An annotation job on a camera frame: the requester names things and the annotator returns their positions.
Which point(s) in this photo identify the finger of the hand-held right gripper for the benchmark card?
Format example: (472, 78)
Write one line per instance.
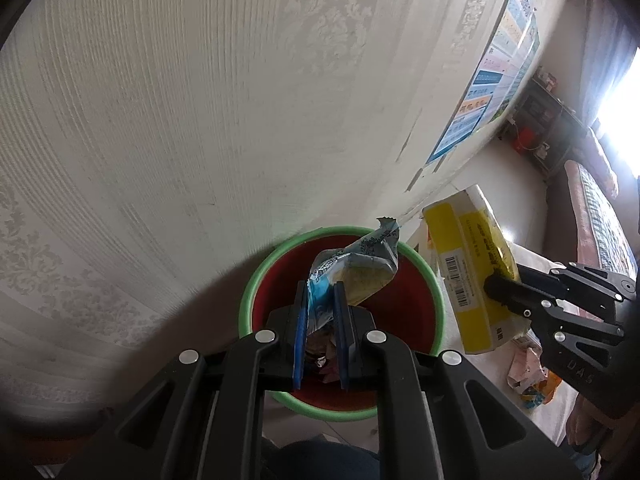
(505, 290)
(600, 285)

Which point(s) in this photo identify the beige curtain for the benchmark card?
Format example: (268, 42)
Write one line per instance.
(605, 35)

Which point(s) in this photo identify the green chart wall poster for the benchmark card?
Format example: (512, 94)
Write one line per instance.
(501, 111)

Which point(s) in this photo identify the red bin with green rim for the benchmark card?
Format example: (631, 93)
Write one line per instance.
(415, 305)

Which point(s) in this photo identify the blue white snack packet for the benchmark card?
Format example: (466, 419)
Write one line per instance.
(360, 270)

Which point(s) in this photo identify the white wall socket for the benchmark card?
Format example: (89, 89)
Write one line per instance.
(415, 180)

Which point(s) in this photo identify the blue letter wall poster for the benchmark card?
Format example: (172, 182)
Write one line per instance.
(480, 85)

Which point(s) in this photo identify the yellow tissue packet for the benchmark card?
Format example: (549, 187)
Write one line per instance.
(465, 260)

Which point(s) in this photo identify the pink cartoon wrapper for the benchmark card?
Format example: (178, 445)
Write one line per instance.
(525, 367)

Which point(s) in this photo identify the window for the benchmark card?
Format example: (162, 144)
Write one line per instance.
(625, 105)

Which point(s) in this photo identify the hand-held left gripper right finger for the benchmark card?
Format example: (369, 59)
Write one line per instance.
(342, 340)

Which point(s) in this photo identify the red container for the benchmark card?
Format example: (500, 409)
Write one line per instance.
(526, 139)

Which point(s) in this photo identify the dark metal shelf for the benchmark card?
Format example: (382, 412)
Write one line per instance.
(550, 120)

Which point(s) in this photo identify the orange snack bag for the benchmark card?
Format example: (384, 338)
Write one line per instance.
(550, 387)

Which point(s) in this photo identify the person's leg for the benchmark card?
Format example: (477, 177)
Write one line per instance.
(320, 460)

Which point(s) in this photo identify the purple pillow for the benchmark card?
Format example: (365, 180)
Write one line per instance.
(602, 160)

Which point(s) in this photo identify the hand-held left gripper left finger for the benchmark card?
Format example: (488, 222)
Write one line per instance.
(299, 340)

